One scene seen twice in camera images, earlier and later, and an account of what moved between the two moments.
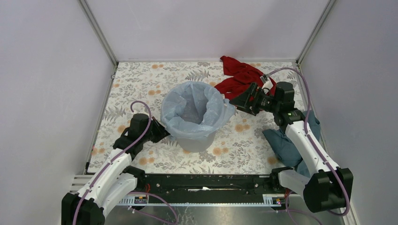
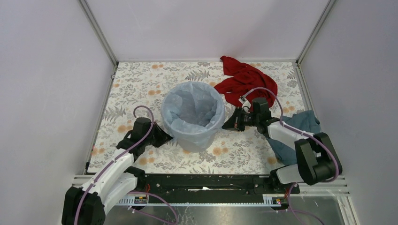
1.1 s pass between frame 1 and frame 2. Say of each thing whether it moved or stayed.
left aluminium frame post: stayed
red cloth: stayed
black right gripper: moved
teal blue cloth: stayed
